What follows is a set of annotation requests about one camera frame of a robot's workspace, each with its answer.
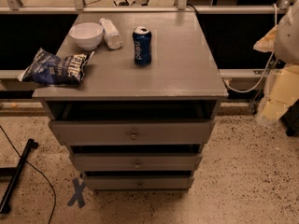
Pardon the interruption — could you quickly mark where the middle grey drawer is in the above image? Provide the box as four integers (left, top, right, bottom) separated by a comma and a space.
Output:
69, 153, 202, 172

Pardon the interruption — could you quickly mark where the blue pepsi can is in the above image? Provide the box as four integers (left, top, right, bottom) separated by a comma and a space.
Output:
133, 26, 151, 66

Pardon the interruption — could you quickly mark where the white ceramic bowl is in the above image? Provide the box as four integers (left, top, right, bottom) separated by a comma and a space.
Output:
68, 22, 104, 50

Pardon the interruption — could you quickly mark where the metal railing frame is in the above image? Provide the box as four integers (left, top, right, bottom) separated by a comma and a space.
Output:
0, 0, 298, 14

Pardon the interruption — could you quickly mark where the black floor cable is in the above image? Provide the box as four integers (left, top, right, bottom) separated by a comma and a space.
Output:
0, 125, 57, 224

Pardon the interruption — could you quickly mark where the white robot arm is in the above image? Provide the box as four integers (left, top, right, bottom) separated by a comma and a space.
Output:
253, 1, 299, 125

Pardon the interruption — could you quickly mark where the white cable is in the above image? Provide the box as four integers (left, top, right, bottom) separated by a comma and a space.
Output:
223, 3, 278, 94

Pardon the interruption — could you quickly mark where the top grey drawer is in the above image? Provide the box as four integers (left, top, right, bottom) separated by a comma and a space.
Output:
49, 119, 215, 146

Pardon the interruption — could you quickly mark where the bottom grey drawer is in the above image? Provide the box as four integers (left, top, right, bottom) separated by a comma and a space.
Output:
84, 175, 194, 190

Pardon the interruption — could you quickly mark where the grey drawer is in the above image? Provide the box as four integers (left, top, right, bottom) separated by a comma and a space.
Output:
84, 175, 194, 190
49, 119, 215, 146
69, 153, 202, 172

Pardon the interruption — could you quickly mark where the black metal stand leg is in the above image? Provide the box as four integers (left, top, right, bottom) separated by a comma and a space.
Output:
0, 139, 38, 214

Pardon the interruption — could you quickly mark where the blue chip bag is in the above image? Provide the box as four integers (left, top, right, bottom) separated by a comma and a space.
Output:
18, 49, 94, 86

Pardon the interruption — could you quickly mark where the clear plastic water bottle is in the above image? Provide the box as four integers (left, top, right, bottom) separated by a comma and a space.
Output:
100, 18, 122, 49

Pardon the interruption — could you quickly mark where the grey drawer cabinet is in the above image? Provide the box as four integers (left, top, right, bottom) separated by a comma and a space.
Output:
34, 12, 227, 179

